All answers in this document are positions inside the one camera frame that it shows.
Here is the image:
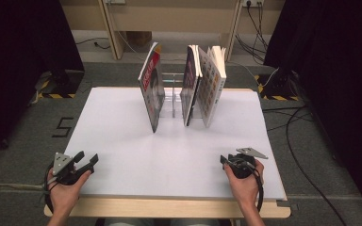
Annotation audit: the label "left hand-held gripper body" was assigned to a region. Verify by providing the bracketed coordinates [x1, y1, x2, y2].
[52, 152, 91, 186]

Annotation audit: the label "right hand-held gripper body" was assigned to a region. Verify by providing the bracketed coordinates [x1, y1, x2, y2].
[226, 147, 270, 180]

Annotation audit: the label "white picture-grid magazine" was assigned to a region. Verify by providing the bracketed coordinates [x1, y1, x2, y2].
[196, 45, 228, 129]

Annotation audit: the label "clear acrylic magazine rack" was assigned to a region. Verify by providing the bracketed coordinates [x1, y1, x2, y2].
[151, 73, 216, 120]

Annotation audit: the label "dark brown red-lettered magazine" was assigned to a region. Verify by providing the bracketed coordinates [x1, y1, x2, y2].
[138, 41, 166, 134]

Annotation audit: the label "person's right hand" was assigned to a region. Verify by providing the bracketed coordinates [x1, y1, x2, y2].
[224, 159, 265, 212]

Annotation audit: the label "person's left hand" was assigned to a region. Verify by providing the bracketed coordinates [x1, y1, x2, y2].
[47, 169, 93, 218]

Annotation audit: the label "white board sheet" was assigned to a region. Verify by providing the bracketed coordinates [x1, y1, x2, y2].
[47, 87, 288, 202]

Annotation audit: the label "black stand base striped tape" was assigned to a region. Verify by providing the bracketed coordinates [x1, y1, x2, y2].
[37, 69, 86, 100]
[254, 70, 301, 102]

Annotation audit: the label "black curtain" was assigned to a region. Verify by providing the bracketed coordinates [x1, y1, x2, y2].
[263, 0, 362, 218]
[0, 0, 86, 168]

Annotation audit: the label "brown cardboard box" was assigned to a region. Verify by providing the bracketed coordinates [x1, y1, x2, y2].
[125, 30, 153, 48]

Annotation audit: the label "beige wooden desk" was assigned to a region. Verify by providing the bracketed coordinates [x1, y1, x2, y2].
[59, 0, 286, 62]

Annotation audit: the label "left hand-held gripper cable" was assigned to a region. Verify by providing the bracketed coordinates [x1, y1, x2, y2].
[41, 162, 60, 215]

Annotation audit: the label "long black floor cables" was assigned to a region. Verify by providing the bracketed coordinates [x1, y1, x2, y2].
[262, 105, 348, 226]

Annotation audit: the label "thin black floor cable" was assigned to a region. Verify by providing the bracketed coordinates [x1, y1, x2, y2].
[74, 37, 111, 51]

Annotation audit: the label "black cable bundle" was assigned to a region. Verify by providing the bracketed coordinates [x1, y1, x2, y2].
[235, 1, 270, 65]

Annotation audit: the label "white wall socket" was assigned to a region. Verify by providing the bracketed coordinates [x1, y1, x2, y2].
[242, 0, 265, 8]

